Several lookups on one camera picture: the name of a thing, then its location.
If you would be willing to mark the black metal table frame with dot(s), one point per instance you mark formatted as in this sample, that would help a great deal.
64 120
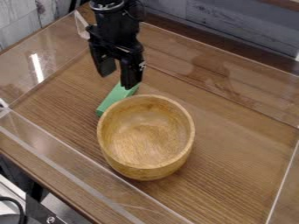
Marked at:
44 209

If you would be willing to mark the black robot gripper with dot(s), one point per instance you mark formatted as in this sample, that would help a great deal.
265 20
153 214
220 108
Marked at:
113 39

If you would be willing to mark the brown wooden bowl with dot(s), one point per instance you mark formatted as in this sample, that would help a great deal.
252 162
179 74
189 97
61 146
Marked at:
145 134

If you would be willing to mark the clear acrylic tray enclosure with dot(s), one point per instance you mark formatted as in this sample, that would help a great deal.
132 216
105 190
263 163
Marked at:
201 151

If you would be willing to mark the green rectangular block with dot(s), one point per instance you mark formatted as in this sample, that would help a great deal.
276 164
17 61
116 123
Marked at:
116 95

